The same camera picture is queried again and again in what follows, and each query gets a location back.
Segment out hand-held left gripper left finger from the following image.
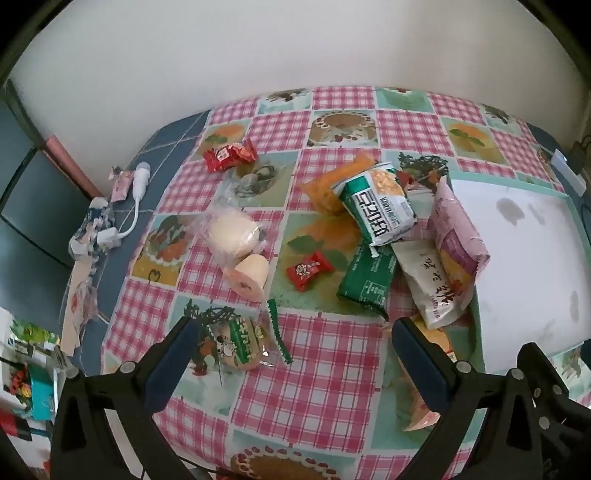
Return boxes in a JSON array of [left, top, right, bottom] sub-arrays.
[[50, 318, 201, 480]]

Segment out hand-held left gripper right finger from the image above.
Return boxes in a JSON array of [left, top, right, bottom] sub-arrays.
[[392, 318, 544, 480]]

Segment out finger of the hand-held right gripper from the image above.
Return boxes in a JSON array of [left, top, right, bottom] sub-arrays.
[[517, 342, 591, 480]]

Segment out cookie packet with green trim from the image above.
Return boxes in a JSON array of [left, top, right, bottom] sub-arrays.
[[198, 298, 294, 374]]

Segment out white and beige snack packet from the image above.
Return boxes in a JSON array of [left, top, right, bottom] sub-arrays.
[[392, 240, 476, 329]]

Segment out dark green snack packet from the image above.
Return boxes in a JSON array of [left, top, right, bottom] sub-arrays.
[[337, 244, 399, 319]]

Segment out white tray with green rim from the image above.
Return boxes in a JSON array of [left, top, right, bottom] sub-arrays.
[[450, 178, 585, 374]]

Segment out peach roll cake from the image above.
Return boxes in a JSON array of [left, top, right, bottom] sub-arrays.
[[224, 253, 271, 301]]

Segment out pink and purple snack packet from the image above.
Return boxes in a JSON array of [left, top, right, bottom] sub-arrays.
[[427, 178, 490, 296]]

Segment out round white bun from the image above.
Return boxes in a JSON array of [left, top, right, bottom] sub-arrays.
[[194, 205, 269, 268]]

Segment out small red candy packet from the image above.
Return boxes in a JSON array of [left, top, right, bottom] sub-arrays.
[[285, 251, 334, 291]]

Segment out green and white snack packet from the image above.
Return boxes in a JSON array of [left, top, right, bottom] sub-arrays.
[[330, 161, 419, 247]]

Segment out orange cake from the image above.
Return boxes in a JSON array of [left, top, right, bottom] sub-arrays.
[[298, 152, 377, 215]]

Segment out red snack packet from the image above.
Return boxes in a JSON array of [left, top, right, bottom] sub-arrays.
[[202, 138, 258, 174]]

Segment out pink checked printed tablecloth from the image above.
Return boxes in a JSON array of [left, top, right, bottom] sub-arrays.
[[99, 85, 573, 480]]

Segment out pale printed wrapper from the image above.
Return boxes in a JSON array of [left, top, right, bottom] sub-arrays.
[[60, 258, 100, 356]]

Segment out teal box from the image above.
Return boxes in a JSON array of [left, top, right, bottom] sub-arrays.
[[28, 364, 61, 421]]

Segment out blue floral packet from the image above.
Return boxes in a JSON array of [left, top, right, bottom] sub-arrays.
[[69, 196, 116, 257]]

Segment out small pink sachet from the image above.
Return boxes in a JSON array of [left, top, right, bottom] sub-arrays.
[[108, 168, 134, 201]]

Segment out dark green cabinet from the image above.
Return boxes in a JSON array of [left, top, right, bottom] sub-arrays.
[[0, 83, 88, 264]]

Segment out white power strip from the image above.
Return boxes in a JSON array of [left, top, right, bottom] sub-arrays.
[[549, 148, 587, 195]]

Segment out black power adapter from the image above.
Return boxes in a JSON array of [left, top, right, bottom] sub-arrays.
[[569, 141, 591, 174]]

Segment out white cable with plug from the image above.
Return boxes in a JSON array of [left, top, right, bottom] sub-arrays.
[[97, 161, 152, 250]]

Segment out pink wooden rail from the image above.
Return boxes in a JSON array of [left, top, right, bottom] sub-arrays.
[[41, 136, 105, 199]]

